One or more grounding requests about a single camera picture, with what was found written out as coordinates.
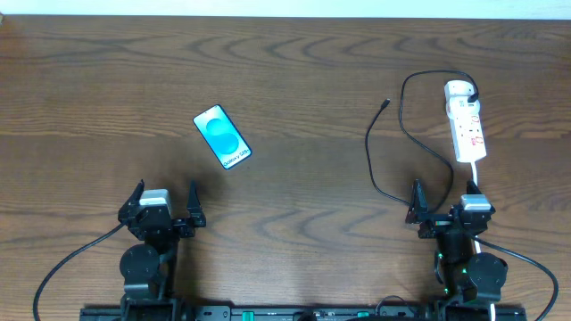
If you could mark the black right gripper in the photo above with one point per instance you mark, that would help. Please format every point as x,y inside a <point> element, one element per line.
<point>440,226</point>

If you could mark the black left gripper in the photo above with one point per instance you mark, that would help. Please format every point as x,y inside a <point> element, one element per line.
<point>179,226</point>

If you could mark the blue Galaxy smartphone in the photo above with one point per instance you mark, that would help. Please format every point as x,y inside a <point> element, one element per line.
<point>222,136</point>

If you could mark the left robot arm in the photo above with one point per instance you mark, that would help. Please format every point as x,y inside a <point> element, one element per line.
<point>149,268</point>

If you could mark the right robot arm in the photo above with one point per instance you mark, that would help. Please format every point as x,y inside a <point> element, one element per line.
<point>472,280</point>

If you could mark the white charger plug adapter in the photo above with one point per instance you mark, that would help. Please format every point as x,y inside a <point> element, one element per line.
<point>455,88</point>

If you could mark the white power strip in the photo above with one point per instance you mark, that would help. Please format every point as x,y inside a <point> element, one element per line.
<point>466,129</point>

